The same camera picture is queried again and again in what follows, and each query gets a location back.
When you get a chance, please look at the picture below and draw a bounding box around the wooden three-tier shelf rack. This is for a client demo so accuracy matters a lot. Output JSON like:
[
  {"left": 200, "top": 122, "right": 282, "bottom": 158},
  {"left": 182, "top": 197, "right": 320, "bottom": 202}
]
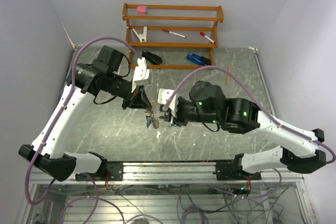
[{"left": 122, "top": 3, "right": 224, "bottom": 64}]

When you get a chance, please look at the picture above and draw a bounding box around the orange pencil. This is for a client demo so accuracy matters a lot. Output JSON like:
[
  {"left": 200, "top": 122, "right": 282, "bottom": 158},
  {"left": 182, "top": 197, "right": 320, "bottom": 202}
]
[{"left": 226, "top": 65, "right": 232, "bottom": 85}]

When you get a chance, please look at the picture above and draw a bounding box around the pink eraser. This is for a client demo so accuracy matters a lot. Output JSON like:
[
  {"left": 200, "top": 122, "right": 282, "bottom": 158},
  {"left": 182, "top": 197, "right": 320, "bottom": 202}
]
[{"left": 136, "top": 5, "right": 148, "bottom": 15}]

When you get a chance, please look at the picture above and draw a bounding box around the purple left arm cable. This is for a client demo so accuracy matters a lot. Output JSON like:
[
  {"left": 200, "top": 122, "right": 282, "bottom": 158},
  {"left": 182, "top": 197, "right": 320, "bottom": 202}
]
[{"left": 25, "top": 36, "right": 144, "bottom": 224}]

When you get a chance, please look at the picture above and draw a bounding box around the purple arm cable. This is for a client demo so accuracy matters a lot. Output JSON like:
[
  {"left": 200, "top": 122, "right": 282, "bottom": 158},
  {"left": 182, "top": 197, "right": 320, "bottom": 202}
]
[
  {"left": 25, "top": 36, "right": 144, "bottom": 224},
  {"left": 162, "top": 66, "right": 336, "bottom": 200}
]

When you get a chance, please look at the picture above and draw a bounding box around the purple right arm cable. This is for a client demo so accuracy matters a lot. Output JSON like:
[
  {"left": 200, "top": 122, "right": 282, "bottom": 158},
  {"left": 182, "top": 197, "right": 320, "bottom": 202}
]
[{"left": 162, "top": 66, "right": 336, "bottom": 200}]

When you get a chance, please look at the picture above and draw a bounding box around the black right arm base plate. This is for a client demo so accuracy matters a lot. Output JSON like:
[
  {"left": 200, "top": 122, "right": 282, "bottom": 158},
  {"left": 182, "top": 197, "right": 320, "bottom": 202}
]
[{"left": 214, "top": 160, "right": 261, "bottom": 181}]

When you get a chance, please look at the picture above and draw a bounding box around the red-capped white marker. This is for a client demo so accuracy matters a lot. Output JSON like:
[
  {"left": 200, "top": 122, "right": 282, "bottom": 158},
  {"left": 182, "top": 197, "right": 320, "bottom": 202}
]
[{"left": 200, "top": 31, "right": 215, "bottom": 44}]

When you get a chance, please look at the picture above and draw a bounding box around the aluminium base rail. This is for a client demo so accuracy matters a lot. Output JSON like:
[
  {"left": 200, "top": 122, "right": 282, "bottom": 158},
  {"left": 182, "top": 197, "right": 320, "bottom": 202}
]
[{"left": 30, "top": 162, "right": 303, "bottom": 185}]

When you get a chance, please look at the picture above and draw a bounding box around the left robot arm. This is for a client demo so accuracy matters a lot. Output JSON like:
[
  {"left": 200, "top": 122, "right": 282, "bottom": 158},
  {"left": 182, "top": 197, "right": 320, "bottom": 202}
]
[{"left": 18, "top": 46, "right": 152, "bottom": 182}]

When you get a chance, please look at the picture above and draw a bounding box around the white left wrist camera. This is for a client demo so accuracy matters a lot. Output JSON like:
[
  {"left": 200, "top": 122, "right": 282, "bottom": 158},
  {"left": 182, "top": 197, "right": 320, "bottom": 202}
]
[{"left": 131, "top": 58, "right": 152, "bottom": 93}]

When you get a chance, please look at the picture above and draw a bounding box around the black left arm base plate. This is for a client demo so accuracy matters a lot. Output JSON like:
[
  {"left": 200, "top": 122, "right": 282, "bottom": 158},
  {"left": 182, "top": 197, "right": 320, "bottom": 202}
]
[{"left": 107, "top": 162, "right": 124, "bottom": 181}]

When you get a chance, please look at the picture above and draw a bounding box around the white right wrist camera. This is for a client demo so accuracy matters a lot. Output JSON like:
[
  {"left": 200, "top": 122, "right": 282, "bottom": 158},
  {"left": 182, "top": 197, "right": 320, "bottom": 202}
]
[{"left": 157, "top": 88, "right": 178, "bottom": 116}]

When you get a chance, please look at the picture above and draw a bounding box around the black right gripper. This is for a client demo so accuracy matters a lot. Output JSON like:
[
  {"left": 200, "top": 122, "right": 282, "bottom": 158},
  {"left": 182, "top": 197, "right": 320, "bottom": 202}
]
[{"left": 159, "top": 98, "right": 222, "bottom": 126}]

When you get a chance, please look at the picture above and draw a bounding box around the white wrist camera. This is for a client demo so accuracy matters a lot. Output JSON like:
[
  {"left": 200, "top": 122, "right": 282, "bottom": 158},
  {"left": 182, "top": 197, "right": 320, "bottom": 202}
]
[
  {"left": 131, "top": 58, "right": 152, "bottom": 93},
  {"left": 157, "top": 88, "right": 178, "bottom": 116}
]

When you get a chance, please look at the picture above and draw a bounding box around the white clip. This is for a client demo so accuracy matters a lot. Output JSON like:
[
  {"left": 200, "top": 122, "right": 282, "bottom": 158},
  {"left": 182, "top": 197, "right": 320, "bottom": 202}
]
[{"left": 132, "top": 26, "right": 148, "bottom": 43}]

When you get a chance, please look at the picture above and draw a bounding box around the large keyring with keys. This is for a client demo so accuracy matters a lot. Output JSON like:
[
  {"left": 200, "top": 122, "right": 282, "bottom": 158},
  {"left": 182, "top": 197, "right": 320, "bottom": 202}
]
[{"left": 145, "top": 100, "right": 160, "bottom": 130}]

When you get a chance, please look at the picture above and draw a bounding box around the blue stapler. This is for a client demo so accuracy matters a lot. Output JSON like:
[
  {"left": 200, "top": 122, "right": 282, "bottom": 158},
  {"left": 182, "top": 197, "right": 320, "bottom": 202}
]
[{"left": 186, "top": 52, "right": 212, "bottom": 66}]

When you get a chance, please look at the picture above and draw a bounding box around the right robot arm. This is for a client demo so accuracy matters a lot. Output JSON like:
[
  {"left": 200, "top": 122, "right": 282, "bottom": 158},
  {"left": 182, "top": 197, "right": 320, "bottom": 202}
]
[{"left": 157, "top": 81, "right": 327, "bottom": 180}]

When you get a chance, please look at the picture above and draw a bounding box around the black stapler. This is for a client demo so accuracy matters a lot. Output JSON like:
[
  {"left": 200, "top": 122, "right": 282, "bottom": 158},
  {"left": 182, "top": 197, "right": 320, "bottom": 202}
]
[{"left": 142, "top": 50, "right": 163, "bottom": 65}]

